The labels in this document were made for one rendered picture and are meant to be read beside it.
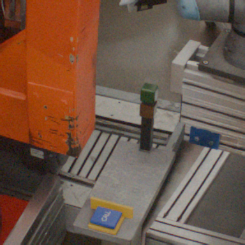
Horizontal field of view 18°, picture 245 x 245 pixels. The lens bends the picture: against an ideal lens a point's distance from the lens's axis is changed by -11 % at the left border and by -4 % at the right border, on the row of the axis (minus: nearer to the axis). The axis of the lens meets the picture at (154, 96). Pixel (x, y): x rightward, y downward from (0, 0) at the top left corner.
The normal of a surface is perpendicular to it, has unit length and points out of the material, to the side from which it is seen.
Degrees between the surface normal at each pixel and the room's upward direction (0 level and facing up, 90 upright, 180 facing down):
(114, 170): 0
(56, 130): 90
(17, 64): 90
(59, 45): 90
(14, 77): 90
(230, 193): 0
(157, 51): 0
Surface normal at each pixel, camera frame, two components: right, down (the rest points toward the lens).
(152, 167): 0.05, -0.83
